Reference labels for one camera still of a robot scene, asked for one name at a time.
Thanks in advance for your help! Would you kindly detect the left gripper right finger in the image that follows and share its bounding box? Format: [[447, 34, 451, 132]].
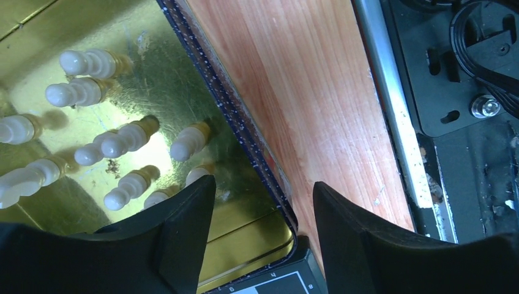
[[313, 181, 518, 293]]

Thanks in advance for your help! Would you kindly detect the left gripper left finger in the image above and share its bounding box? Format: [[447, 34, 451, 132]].
[[1, 175, 216, 293]]

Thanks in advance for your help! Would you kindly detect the gold metal tin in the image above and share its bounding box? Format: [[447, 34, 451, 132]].
[[1, 1, 294, 292]]

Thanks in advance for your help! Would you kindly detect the black white chessboard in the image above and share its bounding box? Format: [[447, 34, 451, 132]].
[[210, 247, 328, 294]]

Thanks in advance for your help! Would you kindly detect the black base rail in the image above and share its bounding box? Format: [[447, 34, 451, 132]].
[[353, 1, 518, 243]]

